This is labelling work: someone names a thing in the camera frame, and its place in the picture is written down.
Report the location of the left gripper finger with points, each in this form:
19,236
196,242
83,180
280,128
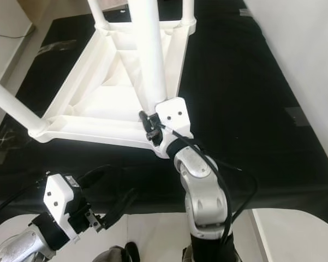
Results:
120,210
94,176

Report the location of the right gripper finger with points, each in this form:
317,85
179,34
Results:
147,124

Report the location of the white plastic table top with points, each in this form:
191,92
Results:
114,103

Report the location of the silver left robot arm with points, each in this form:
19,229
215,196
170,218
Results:
24,245

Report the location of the beige floor mat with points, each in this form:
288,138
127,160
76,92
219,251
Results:
112,4

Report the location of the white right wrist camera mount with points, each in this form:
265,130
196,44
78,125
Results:
177,112

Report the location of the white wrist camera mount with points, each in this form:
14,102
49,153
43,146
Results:
177,112
60,199

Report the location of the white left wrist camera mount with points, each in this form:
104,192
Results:
60,199

